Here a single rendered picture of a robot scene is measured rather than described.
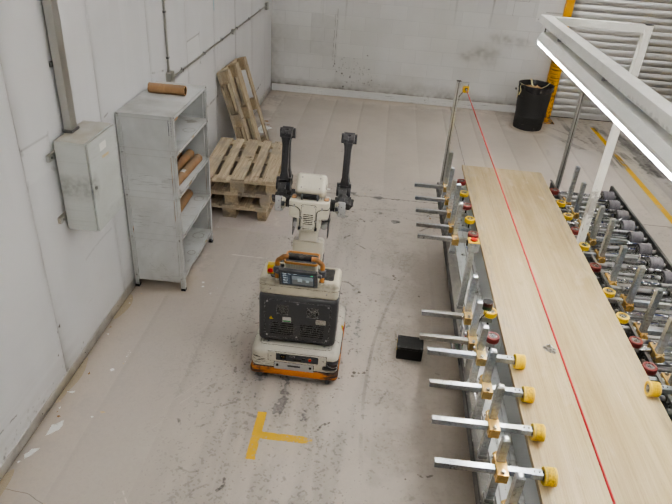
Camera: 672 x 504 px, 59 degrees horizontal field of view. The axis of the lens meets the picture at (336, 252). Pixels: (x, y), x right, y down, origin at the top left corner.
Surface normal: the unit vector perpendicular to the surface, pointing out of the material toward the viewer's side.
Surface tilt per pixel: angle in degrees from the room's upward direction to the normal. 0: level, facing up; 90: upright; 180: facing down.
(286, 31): 90
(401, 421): 0
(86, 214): 90
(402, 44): 90
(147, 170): 90
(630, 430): 0
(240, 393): 0
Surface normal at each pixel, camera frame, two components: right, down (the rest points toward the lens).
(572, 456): 0.07, -0.86
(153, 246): -0.09, 0.51
